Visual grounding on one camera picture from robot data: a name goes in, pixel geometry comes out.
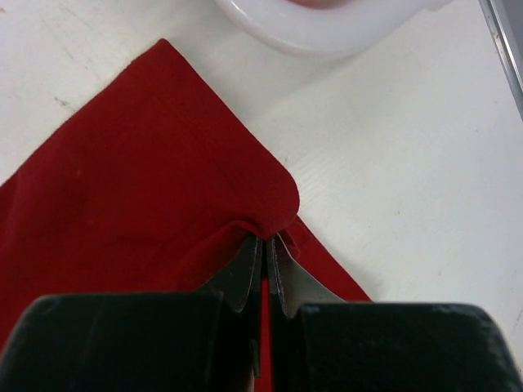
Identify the aluminium mounting rail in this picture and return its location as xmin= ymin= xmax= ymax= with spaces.
xmin=480 ymin=0 xmax=523 ymax=116

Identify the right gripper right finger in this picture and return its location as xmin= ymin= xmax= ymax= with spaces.
xmin=266 ymin=236 xmax=522 ymax=391

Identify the white plastic basket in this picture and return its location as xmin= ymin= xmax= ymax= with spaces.
xmin=216 ymin=0 xmax=448 ymax=58

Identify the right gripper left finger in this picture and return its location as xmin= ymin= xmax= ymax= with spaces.
xmin=1 ymin=236 xmax=264 ymax=391

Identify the dark red t shirt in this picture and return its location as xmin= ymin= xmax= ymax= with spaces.
xmin=1 ymin=40 xmax=368 ymax=391

